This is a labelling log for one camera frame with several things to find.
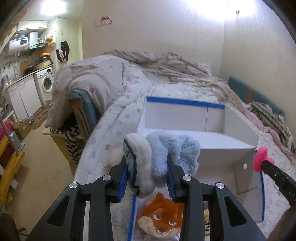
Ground orange fox plush head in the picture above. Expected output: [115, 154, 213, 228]
[137, 192, 184, 238]

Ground pink soft toy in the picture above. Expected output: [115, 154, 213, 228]
[253, 147, 274, 173]

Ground yellow brown hedgehog plush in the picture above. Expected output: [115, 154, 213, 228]
[204, 208, 210, 235]

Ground light blue plush toy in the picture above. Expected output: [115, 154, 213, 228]
[123, 131, 201, 198]

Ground person's right hand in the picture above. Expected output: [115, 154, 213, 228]
[267, 207, 296, 241]

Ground black white striped cloth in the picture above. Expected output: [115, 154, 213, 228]
[50, 124, 84, 166]

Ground blue white cardboard box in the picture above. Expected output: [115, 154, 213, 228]
[128, 96, 265, 240]

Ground wooden side table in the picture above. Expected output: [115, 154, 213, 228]
[42, 128, 77, 168]

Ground black white knitted blanket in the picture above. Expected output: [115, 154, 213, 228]
[248, 101, 295, 154]

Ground white patterned bed quilt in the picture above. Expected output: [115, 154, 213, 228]
[74, 64, 296, 241]

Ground yellow wooden rack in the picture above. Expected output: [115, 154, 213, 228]
[1, 136, 25, 206]

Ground brown floor mat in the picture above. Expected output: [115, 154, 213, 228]
[31, 104, 51, 130]

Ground cardboard box on floor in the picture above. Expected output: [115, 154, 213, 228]
[13, 118, 32, 140]

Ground pink sheet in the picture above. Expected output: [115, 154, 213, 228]
[231, 90, 296, 163]

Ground white kitchen cabinet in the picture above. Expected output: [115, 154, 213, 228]
[18, 21, 48, 31]
[7, 75, 42, 120]

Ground white washing machine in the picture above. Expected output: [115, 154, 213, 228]
[33, 67, 54, 107]

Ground hanging dark clothes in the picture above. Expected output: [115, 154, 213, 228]
[56, 41, 70, 63]

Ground white water heater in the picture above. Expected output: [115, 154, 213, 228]
[6, 37, 29, 56]

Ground white upper kitchen cabinet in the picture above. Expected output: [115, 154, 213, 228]
[18, 21, 48, 31]

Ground wall hook with red item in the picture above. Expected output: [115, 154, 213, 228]
[96, 16, 113, 27]

